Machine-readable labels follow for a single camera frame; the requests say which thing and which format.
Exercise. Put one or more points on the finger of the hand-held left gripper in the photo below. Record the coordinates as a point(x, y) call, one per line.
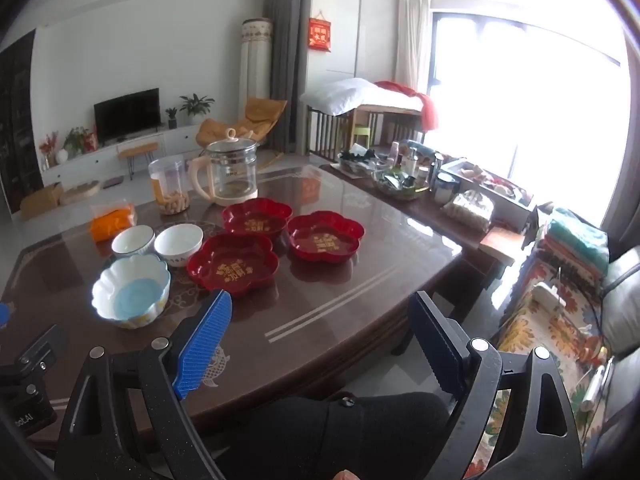
point(3, 314)
point(37, 345)

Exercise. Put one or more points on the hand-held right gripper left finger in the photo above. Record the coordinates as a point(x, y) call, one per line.
point(205, 340)

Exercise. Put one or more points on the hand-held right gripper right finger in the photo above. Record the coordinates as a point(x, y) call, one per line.
point(430, 345)

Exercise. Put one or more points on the red flower-shaped plate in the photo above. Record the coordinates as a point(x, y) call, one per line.
point(325, 240)
point(255, 220)
point(232, 267)

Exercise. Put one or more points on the scalloped white and blue bowl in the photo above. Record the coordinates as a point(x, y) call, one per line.
point(130, 295)

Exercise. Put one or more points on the plain white bowl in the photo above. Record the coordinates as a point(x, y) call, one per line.
point(177, 245)

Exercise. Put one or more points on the floral blanket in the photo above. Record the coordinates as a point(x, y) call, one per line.
point(540, 330)

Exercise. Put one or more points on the dark wooden side table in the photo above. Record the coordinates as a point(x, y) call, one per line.
point(450, 232)

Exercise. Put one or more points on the cardboard box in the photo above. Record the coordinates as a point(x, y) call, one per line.
point(40, 200)

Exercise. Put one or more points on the ribbed white bowl dark rim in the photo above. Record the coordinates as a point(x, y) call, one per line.
point(132, 240)

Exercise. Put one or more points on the brown book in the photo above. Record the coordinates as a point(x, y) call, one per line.
point(502, 245)

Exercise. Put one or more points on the white power adapter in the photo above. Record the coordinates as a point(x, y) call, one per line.
point(550, 296)

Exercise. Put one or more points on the clear bag of bread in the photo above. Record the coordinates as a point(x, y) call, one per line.
point(470, 212)

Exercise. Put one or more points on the orange tissue packet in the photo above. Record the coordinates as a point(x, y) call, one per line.
point(112, 222)

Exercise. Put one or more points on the clear plastic snack jar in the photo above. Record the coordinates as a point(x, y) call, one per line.
point(167, 185)

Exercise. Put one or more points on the woven basket of bottles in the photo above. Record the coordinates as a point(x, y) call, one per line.
point(400, 187)

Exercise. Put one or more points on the round white vase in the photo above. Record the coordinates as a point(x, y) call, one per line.
point(61, 156)

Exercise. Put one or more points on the white box of toiletries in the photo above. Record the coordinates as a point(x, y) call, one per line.
point(500, 190)

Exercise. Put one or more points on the white tube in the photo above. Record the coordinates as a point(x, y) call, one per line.
point(595, 387)

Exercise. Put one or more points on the red flowers in vase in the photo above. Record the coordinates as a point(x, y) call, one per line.
point(49, 147)

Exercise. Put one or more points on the white television cabinet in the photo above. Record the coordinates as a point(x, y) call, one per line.
point(90, 160)

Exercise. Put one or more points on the folded teal towels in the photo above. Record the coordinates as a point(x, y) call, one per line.
point(575, 240)

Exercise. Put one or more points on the leafy plant with red box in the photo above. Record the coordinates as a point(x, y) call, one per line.
point(77, 140)

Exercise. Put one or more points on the dark glass display cabinet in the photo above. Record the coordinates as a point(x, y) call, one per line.
point(17, 120)

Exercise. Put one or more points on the tray of dark small things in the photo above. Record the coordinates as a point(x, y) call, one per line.
point(360, 160)

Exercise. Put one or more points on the grey leather sofa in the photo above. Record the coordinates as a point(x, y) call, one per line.
point(622, 290)

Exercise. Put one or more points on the green plastic stool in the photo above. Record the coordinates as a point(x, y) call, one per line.
point(362, 135)

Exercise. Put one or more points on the small green potted plant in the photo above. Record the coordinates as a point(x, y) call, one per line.
point(172, 117)

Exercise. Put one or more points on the black flat television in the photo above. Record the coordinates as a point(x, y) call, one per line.
point(127, 115)

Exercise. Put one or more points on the large green potted plant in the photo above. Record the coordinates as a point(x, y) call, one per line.
point(196, 105)

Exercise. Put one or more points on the tan rocking chair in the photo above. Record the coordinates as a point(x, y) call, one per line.
point(260, 110)

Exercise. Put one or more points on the red cloth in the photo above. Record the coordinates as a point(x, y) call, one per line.
point(430, 107)

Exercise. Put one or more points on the wooden slatted crib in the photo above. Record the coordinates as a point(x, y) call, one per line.
point(325, 130)

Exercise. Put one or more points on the white pillow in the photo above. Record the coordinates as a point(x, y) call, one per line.
point(345, 92)

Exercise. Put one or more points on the white tower air conditioner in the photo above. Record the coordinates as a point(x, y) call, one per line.
point(255, 60)

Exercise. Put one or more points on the white sheer curtain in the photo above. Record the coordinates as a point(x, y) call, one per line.
point(412, 35)

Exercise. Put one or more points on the grey curtain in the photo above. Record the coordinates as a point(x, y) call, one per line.
point(282, 35)

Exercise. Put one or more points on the red wall calendar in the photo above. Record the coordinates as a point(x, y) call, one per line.
point(320, 34)

